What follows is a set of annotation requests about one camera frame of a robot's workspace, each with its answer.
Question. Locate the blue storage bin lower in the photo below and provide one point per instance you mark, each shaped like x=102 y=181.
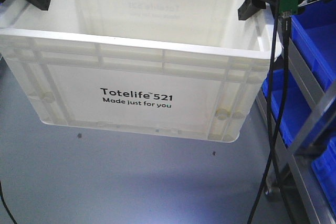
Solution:
x=296 y=110

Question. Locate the white Totelife plastic crate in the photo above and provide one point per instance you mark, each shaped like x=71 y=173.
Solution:
x=179 y=68

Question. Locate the blue storage bin upper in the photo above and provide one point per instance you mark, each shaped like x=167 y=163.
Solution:
x=313 y=34

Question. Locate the grey metal shelf frame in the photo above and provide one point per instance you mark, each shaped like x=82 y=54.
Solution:
x=296 y=159

